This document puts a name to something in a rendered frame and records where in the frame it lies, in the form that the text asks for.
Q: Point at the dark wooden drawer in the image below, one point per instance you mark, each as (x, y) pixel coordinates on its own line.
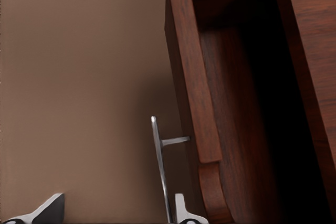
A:
(194, 77)

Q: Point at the dark wooden cabinet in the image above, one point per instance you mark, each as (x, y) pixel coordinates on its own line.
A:
(309, 37)

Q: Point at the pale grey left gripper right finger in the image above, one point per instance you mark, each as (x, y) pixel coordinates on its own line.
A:
(181, 209)

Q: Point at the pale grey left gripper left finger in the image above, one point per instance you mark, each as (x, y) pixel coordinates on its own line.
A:
(50, 209)

